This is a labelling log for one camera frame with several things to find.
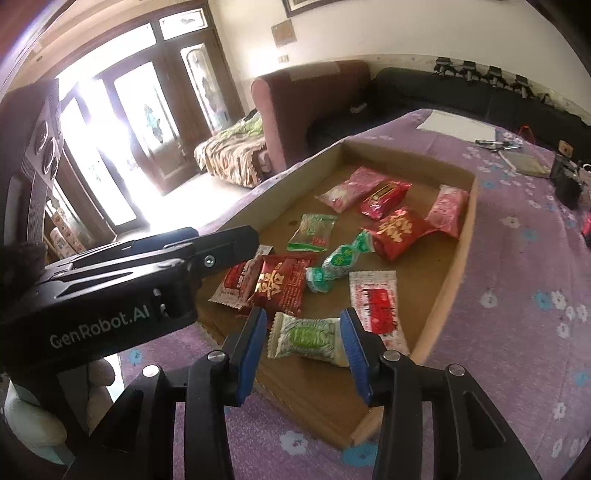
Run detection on white packet with red label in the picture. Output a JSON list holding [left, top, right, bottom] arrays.
[[348, 270, 411, 356], [209, 256, 264, 308]]

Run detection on maroon sofa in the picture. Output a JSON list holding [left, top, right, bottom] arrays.
[[250, 59, 372, 171]]

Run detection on person's left hand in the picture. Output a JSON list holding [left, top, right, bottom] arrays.
[[4, 357, 117, 450]]

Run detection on framed wall picture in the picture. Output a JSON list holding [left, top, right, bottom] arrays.
[[281, 0, 352, 18]]

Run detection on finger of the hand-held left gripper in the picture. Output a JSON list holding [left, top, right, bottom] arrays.
[[46, 225, 260, 280]]

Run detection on wooden glass door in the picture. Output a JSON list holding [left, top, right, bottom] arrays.
[[46, 0, 245, 241]]

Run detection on purple floral tablecloth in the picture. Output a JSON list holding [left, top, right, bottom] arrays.
[[104, 108, 591, 480]]

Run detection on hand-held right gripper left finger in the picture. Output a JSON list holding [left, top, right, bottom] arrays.
[[65, 307, 269, 480]]

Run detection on red crimped packet gold print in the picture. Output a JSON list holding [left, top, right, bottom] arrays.
[[362, 208, 444, 263]]

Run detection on pink snack packet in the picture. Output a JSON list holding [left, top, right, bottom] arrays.
[[424, 185, 471, 240], [314, 166, 387, 214]]

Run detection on cardboard tray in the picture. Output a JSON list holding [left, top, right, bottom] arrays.
[[196, 138, 478, 449]]

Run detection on stacked cardboard cartons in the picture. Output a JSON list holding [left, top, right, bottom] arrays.
[[44, 185, 100, 264]]

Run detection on white paper sheets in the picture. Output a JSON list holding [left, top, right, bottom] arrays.
[[416, 111, 497, 141]]

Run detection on black sofa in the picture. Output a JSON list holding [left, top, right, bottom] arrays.
[[307, 67, 591, 160]]

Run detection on grey notebook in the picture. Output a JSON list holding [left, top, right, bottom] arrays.
[[499, 150, 552, 178]]

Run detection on patterned blanket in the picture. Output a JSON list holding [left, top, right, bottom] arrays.
[[194, 111, 273, 189]]

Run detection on white packet with green label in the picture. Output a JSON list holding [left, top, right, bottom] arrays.
[[267, 312, 352, 368]]

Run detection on red packet with gold characters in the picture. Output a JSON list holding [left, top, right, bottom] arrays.
[[238, 254, 319, 319]]

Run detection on clear green snack packet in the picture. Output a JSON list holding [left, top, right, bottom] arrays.
[[286, 212, 338, 254]]

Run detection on dark red snack packet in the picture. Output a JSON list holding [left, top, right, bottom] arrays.
[[359, 180, 413, 220]]

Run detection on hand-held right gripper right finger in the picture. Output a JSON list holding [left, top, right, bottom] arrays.
[[339, 307, 543, 480]]

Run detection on small wall plaque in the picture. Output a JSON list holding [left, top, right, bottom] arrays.
[[270, 21, 296, 47]]

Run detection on green twisted candy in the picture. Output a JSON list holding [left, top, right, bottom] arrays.
[[305, 230, 376, 294]]

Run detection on dark glass jar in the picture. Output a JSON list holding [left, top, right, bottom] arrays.
[[549, 141, 578, 185], [554, 171, 585, 210]]

